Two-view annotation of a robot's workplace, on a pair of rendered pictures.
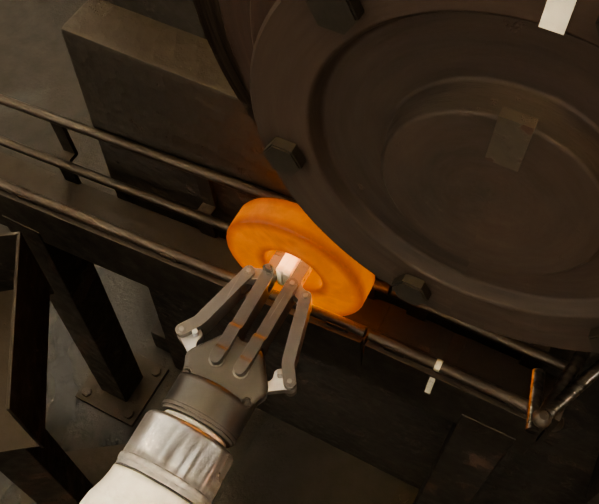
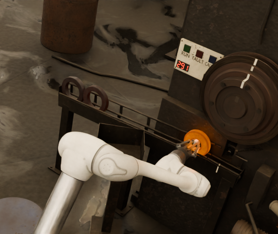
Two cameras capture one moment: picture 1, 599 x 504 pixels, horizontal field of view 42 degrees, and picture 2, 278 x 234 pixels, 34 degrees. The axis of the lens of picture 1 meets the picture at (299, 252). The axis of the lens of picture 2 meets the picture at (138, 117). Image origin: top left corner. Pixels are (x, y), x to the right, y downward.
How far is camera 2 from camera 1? 1.90 m
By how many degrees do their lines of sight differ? 27
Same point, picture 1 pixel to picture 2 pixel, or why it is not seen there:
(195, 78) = (185, 108)
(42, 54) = not seen: hidden behind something
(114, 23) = (171, 99)
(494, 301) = (232, 126)
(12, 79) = (93, 132)
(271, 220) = (195, 131)
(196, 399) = (182, 149)
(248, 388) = (189, 153)
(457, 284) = (228, 124)
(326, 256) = (204, 138)
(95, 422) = not seen: hidden behind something
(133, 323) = not seen: hidden behind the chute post
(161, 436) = (177, 151)
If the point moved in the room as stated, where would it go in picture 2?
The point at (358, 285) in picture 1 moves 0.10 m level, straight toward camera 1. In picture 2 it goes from (208, 146) to (205, 155)
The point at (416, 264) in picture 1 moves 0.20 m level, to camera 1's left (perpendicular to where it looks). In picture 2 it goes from (223, 120) to (184, 112)
